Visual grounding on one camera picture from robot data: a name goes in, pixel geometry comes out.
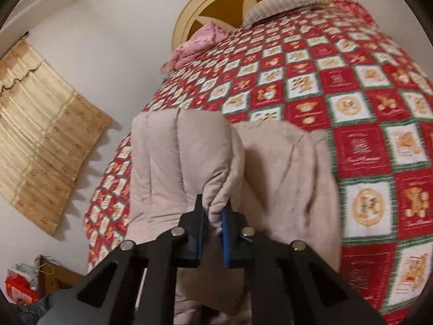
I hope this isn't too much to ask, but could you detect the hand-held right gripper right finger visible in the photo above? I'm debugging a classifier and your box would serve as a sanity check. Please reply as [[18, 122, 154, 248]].
[[221, 199, 386, 325]]

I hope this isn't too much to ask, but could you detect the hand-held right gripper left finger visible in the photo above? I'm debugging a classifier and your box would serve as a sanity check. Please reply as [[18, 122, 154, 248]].
[[35, 194, 207, 325]]

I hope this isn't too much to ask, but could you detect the beige puffer jacket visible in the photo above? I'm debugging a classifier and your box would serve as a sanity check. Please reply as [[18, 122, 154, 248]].
[[127, 108, 342, 325]]

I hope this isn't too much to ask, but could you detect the wooden bedside cabinet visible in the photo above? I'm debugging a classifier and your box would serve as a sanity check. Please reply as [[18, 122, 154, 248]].
[[35, 255, 85, 300]]

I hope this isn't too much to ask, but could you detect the red patchwork bear quilt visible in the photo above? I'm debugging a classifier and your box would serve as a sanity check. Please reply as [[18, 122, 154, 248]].
[[83, 0, 433, 325]]

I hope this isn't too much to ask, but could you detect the red paper bag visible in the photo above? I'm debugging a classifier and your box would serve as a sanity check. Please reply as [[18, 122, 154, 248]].
[[5, 264, 39, 307]]

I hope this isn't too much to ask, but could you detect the beige patterned curtain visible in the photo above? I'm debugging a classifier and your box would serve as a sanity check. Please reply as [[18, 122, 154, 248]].
[[0, 39, 113, 236]]

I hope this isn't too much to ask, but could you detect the pink floral blanket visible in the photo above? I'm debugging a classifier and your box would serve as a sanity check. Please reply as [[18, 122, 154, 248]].
[[160, 22, 229, 75]]

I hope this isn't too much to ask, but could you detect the cream wooden headboard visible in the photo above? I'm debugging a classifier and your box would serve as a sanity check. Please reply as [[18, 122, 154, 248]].
[[172, 0, 334, 51]]

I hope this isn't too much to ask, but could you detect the striped pillow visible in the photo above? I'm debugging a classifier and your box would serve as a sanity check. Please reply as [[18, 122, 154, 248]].
[[243, 0, 330, 27]]

